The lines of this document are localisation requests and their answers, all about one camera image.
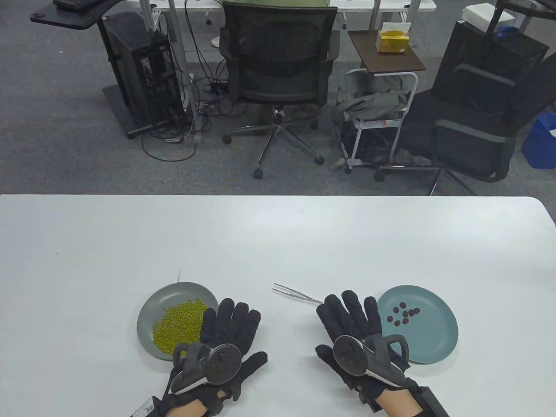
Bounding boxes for person's left hand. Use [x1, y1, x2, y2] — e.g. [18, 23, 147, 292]
[156, 298, 268, 413]

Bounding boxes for person's right hand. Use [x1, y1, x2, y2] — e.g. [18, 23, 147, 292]
[316, 290, 420, 407]

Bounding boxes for white and black controller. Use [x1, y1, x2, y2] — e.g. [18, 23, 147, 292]
[169, 342, 243, 395]
[332, 334, 410, 385]

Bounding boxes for pile of green beans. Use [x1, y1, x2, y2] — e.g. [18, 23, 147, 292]
[153, 298, 208, 354]

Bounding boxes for metal tweezers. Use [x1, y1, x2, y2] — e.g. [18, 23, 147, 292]
[273, 283, 324, 304]

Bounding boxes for grey plate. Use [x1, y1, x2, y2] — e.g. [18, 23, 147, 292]
[137, 282, 220, 361]

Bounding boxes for teal plate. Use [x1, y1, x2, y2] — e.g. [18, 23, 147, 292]
[377, 285, 459, 364]

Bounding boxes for person's left forearm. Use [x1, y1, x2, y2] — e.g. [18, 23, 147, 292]
[167, 396, 214, 417]

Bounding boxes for person's right forearm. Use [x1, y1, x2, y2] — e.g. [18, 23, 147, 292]
[376, 389, 424, 417]

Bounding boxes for black right wrist device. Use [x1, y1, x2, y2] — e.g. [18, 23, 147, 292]
[360, 384, 450, 417]

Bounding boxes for grey slippers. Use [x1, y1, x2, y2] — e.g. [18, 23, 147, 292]
[393, 149, 433, 168]

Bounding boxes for black bag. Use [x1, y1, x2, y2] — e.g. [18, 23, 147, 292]
[339, 122, 404, 163]

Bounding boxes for white metal cart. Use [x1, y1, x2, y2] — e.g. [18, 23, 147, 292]
[341, 69, 420, 174]

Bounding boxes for grey jacket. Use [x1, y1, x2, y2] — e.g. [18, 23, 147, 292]
[332, 72, 411, 122]

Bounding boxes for black reclining chair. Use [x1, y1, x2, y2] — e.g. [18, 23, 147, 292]
[376, 20, 556, 196]

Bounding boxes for blue bin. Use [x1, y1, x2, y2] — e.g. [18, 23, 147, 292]
[521, 112, 556, 170]

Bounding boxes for brown side table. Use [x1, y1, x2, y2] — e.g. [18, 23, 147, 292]
[347, 30, 427, 73]

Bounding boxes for black mesh office chair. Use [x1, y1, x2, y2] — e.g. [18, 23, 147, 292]
[218, 1, 341, 179]

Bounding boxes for yellow tissue box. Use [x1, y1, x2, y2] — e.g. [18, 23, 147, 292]
[376, 22, 411, 54]

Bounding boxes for black computer tower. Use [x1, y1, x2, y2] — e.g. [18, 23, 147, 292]
[103, 12, 185, 126]

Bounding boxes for white box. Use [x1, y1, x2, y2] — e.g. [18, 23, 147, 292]
[461, 3, 515, 26]

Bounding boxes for black rolling stand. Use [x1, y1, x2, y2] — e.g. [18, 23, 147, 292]
[30, 0, 192, 139]

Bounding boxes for black keyboard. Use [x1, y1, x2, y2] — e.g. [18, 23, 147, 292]
[52, 0, 109, 10]

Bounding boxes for black desk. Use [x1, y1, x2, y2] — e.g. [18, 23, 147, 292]
[486, 0, 556, 35]

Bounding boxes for black cable bundle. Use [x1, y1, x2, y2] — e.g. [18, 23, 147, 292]
[141, 0, 244, 162]

